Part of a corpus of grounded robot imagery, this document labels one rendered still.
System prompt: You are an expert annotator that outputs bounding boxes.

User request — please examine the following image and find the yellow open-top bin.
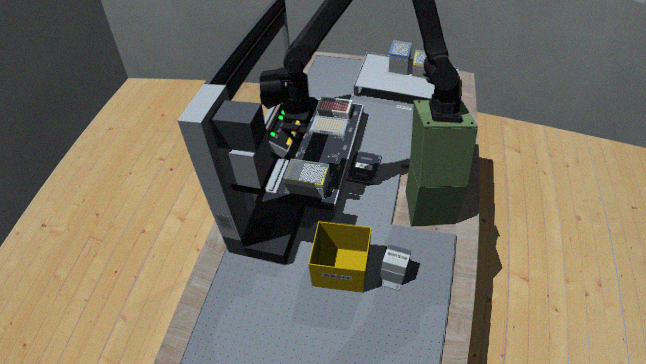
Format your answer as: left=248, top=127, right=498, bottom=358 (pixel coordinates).
left=308, top=221, right=372, bottom=292

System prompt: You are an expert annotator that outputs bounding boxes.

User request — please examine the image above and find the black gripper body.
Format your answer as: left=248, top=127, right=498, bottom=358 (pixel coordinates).
left=281, top=92, right=318, bottom=131

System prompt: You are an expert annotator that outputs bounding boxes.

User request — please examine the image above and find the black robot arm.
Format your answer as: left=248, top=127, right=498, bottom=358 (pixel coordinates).
left=259, top=0, right=462, bottom=123

